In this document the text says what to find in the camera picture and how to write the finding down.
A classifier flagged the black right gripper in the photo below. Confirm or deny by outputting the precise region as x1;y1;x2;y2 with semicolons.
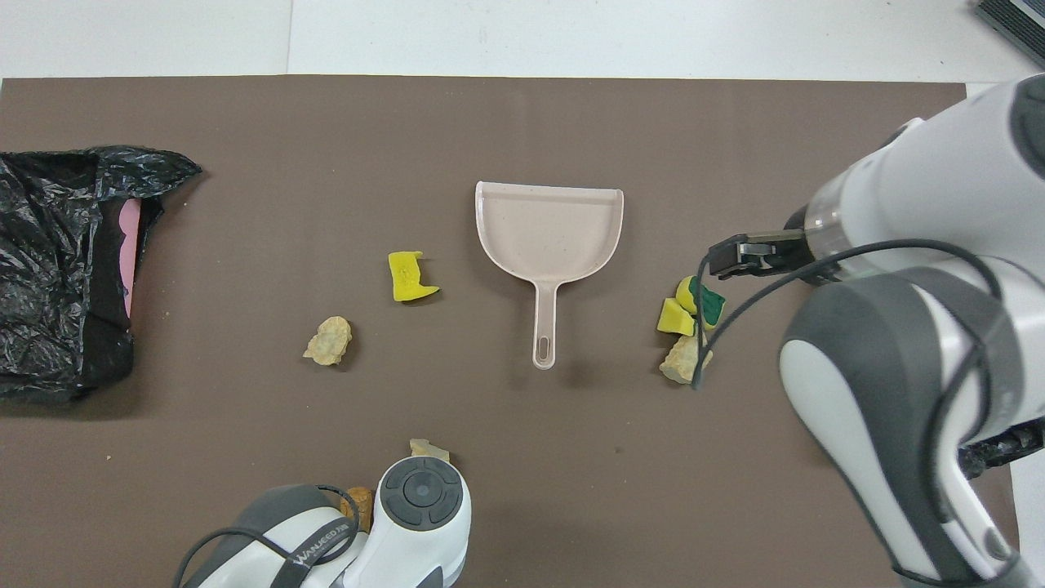
709;204;821;287

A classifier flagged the beige plastic dustpan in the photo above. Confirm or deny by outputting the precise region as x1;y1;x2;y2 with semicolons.
475;180;625;370

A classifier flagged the yellow notched sponge piece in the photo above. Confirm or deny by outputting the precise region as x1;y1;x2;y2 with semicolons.
388;251;442;304

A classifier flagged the beige foam chunk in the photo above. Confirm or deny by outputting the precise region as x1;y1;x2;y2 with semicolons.
303;316;354;367
659;331;714;385

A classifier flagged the brown oval toy bread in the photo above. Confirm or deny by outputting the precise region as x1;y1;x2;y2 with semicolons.
341;487;375;532

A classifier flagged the black bag lined pink bin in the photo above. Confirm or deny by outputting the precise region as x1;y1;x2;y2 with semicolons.
0;145;203;401

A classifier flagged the yellow and green sponge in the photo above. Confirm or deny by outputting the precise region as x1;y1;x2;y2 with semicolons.
676;275;727;331

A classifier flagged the small yellow sponge wedge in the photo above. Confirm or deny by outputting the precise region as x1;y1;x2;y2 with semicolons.
656;297;696;337

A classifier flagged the grey ribbed device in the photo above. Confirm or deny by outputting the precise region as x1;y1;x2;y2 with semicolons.
976;0;1045;68

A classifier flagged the brown table mat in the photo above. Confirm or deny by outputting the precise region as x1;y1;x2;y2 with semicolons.
0;75;1025;588

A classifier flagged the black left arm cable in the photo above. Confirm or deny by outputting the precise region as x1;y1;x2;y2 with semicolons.
171;483;362;588

